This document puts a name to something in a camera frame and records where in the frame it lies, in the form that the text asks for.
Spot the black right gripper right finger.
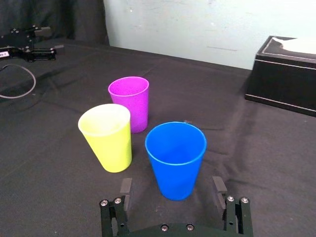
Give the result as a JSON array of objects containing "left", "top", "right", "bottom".
[{"left": 212, "top": 176, "right": 254, "bottom": 236}]

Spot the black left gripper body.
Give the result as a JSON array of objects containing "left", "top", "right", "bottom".
[{"left": 0, "top": 28, "right": 35, "bottom": 61}]

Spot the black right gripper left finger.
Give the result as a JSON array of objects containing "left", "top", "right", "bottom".
[{"left": 99, "top": 177, "right": 133, "bottom": 237}]

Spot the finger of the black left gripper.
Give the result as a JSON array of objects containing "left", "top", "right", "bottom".
[
  {"left": 27, "top": 44, "right": 65, "bottom": 63},
  {"left": 27, "top": 24, "right": 53, "bottom": 39}
]

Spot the dark backdrop cloth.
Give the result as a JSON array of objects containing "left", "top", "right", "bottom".
[{"left": 0, "top": 0, "right": 110, "bottom": 46}]

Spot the yellow plastic cup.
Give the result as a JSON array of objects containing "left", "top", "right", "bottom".
[{"left": 78, "top": 103, "right": 133, "bottom": 173}]

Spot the blue plastic cup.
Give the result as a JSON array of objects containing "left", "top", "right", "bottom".
[{"left": 144, "top": 121, "right": 207, "bottom": 201}]

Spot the black table cloth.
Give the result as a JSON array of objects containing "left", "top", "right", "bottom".
[{"left": 0, "top": 37, "right": 316, "bottom": 237}]

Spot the purple plastic cup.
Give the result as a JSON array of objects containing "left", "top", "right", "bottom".
[{"left": 108, "top": 76, "right": 150, "bottom": 134}]

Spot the black tissue box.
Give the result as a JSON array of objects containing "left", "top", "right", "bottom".
[{"left": 244, "top": 36, "right": 316, "bottom": 118}]

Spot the white tissue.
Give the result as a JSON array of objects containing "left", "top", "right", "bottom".
[{"left": 271, "top": 36, "right": 316, "bottom": 54}]

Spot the thin dark cable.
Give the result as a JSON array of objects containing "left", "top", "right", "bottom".
[{"left": 0, "top": 64, "right": 37, "bottom": 99}]

